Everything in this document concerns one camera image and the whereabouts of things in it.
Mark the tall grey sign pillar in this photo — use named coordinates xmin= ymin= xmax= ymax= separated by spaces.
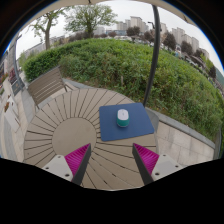
xmin=7 ymin=34 xmax=26 ymax=98

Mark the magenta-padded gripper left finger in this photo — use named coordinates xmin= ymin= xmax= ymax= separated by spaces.
xmin=41 ymin=143 xmax=92 ymax=187

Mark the white flower planter box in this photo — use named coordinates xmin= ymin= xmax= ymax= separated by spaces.
xmin=2 ymin=95 xmax=20 ymax=133

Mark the dark curved umbrella pole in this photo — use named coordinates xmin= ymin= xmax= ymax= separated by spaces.
xmin=142 ymin=3 xmax=162 ymax=108

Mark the round leafy green tree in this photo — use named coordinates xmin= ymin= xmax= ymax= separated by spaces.
xmin=64 ymin=3 xmax=118 ymax=38

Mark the white and teal computer mouse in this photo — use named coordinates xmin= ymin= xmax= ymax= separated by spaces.
xmin=116 ymin=108 xmax=130 ymax=128

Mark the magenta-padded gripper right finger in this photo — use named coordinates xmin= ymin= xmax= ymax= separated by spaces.
xmin=131 ymin=143 xmax=184 ymax=187

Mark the beige slatted outdoor chair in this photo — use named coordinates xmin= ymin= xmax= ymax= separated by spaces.
xmin=26 ymin=65 xmax=78 ymax=110

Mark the group of tall apartment buildings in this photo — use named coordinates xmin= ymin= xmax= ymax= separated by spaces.
xmin=114 ymin=15 xmax=211 ymax=62

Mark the beige patio umbrella canopy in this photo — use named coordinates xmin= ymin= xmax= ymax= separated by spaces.
xmin=49 ymin=0 xmax=198 ymax=28

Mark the blue rectangular mouse pad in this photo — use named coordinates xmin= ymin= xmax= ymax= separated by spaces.
xmin=98 ymin=102 xmax=156 ymax=142

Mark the green trimmed hedge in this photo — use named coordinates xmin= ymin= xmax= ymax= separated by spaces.
xmin=22 ymin=38 xmax=224 ymax=143

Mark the thin sparse-leaved tree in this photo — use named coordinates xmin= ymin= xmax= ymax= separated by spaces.
xmin=29 ymin=8 xmax=68 ymax=52

